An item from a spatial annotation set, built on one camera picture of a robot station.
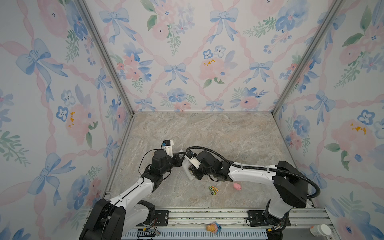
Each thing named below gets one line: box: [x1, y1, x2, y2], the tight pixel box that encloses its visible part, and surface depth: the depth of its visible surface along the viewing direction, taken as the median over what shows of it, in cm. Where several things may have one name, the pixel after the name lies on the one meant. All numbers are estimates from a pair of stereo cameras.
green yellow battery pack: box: [208, 186, 219, 195], surface depth 83 cm
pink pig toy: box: [233, 182, 242, 191], surface depth 84 cm
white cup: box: [309, 224, 332, 237], surface depth 67 cm
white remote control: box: [179, 149, 194, 181], surface depth 83 cm
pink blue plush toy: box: [206, 221, 222, 235], surface depth 71 cm
